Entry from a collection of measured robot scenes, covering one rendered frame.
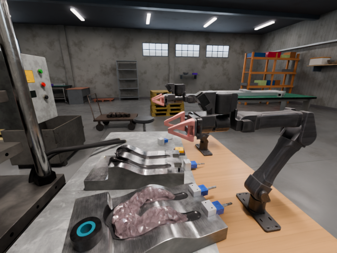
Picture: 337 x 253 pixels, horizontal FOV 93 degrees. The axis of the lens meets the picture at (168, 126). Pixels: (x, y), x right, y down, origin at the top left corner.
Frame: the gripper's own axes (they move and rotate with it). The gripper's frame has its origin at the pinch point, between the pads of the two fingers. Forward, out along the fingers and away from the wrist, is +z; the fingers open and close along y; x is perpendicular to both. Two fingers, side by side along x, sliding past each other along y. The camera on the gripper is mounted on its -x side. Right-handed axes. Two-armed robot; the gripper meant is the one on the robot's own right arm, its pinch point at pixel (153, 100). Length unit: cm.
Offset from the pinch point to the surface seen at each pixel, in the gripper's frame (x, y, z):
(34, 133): 11, 22, 62
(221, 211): 34, 63, -19
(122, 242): 32, 70, 16
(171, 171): 30.9, 38.8, -4.5
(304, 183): 123, -36, -196
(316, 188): 124, -26, -202
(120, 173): 30, 37, 21
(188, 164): 35.9, 26.4, -17.3
